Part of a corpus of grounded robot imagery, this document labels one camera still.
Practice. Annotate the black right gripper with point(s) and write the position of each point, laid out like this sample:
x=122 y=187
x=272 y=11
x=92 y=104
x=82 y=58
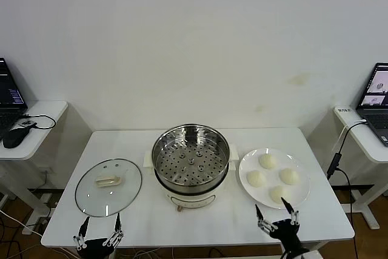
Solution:
x=286 y=234

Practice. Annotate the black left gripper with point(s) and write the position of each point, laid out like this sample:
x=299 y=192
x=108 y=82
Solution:
x=95 y=250

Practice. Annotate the white steamed baozi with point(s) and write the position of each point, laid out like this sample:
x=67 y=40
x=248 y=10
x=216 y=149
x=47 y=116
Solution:
x=268 y=161
x=256 y=178
x=277 y=193
x=288 y=176

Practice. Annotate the stainless steel steamer basket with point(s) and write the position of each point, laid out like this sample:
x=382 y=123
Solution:
x=169 y=137

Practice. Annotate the white round plate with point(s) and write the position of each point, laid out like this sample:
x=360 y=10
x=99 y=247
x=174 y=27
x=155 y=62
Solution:
x=298 y=193

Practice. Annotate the white work table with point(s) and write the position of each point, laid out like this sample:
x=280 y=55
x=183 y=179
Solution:
x=212 y=228

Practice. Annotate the cream electric cooking pot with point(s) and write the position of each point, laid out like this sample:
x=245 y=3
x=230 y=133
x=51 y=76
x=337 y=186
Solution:
x=194 y=198

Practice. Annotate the white side table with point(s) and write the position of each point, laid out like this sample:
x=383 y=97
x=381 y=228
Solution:
x=360 y=134
x=45 y=119

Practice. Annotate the black computer mouse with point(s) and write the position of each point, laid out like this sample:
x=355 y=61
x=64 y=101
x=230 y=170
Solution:
x=13 y=138

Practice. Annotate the small black usb hub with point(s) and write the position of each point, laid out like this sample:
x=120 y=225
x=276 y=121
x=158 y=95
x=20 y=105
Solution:
x=27 y=123

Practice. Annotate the grey laptop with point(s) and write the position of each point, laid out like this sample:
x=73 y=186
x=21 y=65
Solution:
x=376 y=89

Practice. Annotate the black laptop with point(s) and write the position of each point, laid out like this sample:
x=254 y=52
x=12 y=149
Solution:
x=9 y=89

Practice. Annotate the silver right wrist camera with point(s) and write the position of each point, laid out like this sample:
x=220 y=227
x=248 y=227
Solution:
x=309 y=255

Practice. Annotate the white wall socket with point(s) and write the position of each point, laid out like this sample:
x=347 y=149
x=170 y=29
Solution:
x=45 y=171

